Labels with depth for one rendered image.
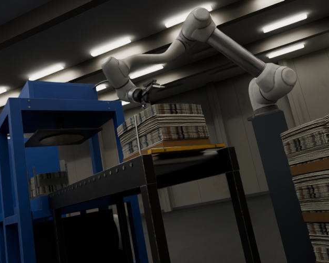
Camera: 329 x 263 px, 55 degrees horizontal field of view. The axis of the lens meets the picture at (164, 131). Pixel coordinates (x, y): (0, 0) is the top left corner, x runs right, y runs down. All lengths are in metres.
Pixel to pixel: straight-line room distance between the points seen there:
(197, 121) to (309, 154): 0.55
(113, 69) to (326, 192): 1.21
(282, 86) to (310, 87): 11.30
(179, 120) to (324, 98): 11.87
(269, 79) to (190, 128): 0.68
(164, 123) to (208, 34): 0.73
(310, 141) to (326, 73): 11.85
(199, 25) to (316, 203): 1.12
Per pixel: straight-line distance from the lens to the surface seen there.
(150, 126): 1.43
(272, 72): 1.95
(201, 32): 1.92
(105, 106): 2.83
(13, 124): 2.54
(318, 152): 1.57
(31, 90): 2.79
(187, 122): 1.47
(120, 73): 1.77
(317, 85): 13.26
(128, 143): 1.61
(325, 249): 1.71
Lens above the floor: 0.62
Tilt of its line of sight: 12 degrees up
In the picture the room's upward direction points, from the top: 11 degrees counter-clockwise
